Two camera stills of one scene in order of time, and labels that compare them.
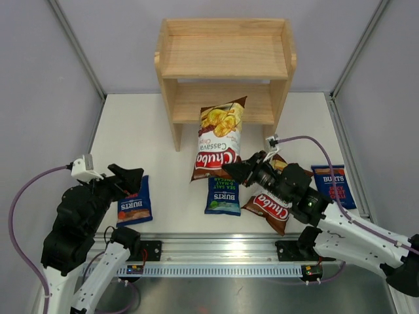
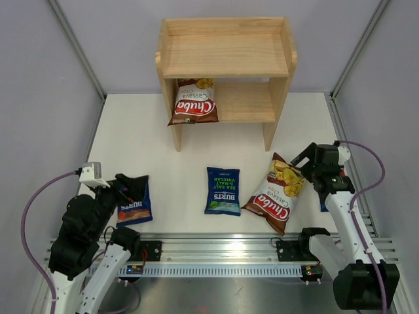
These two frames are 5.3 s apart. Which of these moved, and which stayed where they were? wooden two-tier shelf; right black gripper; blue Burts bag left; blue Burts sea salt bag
Moved: right black gripper
Stayed: wooden two-tier shelf; blue Burts sea salt bag; blue Burts bag left
